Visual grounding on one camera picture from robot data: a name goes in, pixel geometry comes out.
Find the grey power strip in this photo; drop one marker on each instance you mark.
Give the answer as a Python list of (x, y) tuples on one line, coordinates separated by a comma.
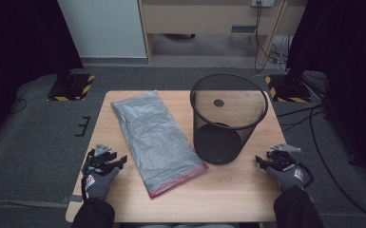
[(262, 2)]

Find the grey tape strip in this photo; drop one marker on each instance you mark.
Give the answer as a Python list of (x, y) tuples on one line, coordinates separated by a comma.
[(73, 198)]

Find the beige wooden desk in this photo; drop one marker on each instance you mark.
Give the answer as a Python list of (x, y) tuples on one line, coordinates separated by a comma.
[(196, 19)]

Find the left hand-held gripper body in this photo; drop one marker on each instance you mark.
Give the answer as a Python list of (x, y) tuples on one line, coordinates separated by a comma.
[(98, 158)]

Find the grey plastic garbage bag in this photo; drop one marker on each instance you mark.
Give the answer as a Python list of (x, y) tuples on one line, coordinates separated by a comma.
[(152, 136)]

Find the black floor bracket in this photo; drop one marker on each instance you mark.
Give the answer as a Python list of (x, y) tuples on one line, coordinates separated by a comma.
[(83, 126)]

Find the person's left hand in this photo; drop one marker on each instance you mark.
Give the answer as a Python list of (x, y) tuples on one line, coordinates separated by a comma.
[(100, 185)]

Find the person's right hand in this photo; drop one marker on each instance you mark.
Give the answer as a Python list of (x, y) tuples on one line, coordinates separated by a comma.
[(290, 179)]

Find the black mesh trash can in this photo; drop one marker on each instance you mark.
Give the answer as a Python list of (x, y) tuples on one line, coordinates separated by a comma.
[(217, 147)]

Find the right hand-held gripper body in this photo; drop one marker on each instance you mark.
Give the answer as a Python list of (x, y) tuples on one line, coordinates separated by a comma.
[(283, 158)]

